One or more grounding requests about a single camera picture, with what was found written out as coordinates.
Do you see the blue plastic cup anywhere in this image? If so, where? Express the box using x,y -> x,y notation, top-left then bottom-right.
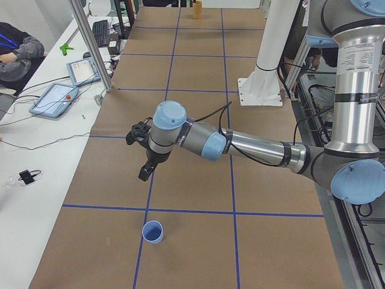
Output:
142,220 -> 164,244

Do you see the blue teach pendant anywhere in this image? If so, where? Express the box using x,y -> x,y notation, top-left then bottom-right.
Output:
29,83 -> 79,119
66,57 -> 100,87

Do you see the black keyboard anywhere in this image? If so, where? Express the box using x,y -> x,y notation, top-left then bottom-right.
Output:
92,20 -> 109,47

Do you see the black box on desk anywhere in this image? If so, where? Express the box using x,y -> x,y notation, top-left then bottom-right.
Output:
108,39 -> 124,55

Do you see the green plastic clamp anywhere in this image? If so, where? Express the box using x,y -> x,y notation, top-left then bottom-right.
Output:
60,43 -> 74,56

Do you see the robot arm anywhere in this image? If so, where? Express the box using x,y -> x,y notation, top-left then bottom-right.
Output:
126,1 -> 384,205

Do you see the near blue teach pendant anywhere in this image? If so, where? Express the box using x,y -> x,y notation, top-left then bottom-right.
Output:
29,83 -> 79,119

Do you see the white camera mast pedestal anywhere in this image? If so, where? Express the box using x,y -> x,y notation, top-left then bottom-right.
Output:
238,0 -> 300,107

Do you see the aluminium frame post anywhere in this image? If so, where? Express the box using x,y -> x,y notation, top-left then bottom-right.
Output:
68,0 -> 112,93

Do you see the far blue teach pendant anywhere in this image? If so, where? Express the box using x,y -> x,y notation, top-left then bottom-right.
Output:
66,57 -> 100,87

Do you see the small black adapter device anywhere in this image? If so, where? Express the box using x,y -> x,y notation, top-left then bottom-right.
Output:
19,170 -> 42,185

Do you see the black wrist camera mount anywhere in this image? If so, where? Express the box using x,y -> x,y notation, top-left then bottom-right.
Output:
126,117 -> 152,148

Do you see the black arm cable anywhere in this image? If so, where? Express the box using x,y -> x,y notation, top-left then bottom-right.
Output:
192,101 -> 331,167

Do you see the seated person dark jacket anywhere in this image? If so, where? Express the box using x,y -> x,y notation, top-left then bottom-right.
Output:
1,22 -> 45,95

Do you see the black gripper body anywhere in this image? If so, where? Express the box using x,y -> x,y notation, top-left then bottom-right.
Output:
145,146 -> 168,169

